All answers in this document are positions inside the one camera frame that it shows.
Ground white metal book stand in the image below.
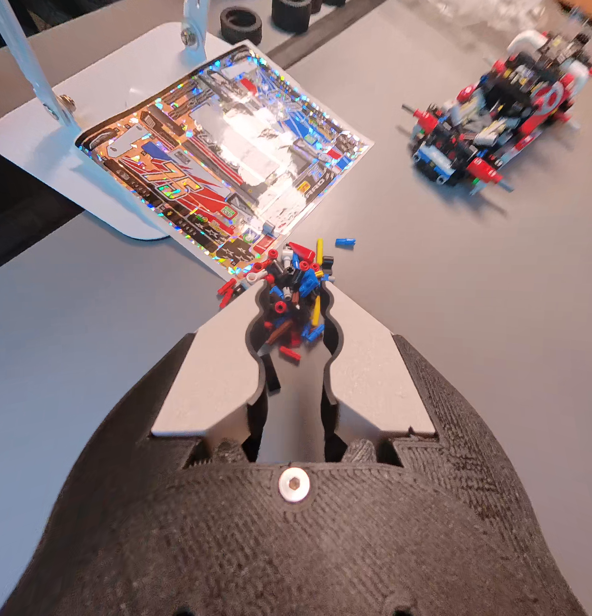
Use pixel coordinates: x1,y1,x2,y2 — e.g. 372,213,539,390
0,0,239,240

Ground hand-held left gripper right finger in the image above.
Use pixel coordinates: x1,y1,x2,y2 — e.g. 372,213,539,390
321,280,436,463

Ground partly built lego car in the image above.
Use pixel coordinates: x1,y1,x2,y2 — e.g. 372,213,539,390
402,30,592,195

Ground empty clear plastic bags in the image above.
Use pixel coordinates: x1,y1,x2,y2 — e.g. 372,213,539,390
402,0,562,30

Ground pile of colourful lego pieces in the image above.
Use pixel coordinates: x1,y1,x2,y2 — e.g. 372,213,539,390
218,237,357,363

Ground holographic sticker sheet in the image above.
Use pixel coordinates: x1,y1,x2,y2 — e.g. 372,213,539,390
74,42,375,282

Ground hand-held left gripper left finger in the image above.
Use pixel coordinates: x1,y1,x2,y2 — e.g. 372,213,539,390
151,279,273,463

